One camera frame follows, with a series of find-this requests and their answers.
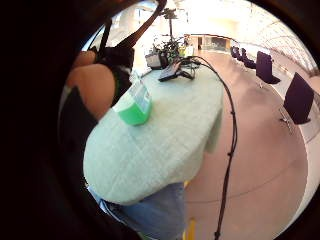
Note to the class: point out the grey equipment case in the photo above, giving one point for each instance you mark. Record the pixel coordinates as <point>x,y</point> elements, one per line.
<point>155,60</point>

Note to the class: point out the green plastic box clear lid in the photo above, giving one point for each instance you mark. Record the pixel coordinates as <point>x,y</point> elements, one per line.
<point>133,111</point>

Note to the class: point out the black laptop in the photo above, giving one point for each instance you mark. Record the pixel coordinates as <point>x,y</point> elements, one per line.
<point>171,71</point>

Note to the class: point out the the person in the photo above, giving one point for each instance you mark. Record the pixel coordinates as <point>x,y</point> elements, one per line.
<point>75,133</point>

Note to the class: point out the pale green tablecloth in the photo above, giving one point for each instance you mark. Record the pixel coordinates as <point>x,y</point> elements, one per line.
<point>160,140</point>

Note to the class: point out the dark purple chair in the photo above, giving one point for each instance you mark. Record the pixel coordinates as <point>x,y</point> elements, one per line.
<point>266,68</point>
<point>298,100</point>
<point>235,52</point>
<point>248,61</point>

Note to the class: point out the black tripod with camera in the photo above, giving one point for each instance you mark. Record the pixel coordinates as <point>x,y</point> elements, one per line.
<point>170,20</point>

